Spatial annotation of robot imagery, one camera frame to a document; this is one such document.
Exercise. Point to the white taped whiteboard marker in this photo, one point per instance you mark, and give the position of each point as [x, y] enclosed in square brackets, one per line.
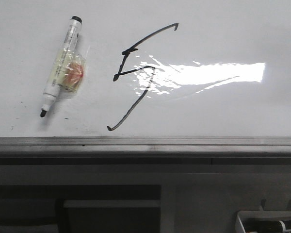
[61, 63]

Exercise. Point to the white whiteboard with aluminium frame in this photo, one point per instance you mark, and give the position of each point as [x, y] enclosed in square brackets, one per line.
[151, 76]

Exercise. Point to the black capped whiteboard marker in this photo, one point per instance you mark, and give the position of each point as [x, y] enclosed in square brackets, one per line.
[267, 226]

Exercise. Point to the white marker tray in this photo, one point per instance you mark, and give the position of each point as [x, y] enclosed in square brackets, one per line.
[246, 216]

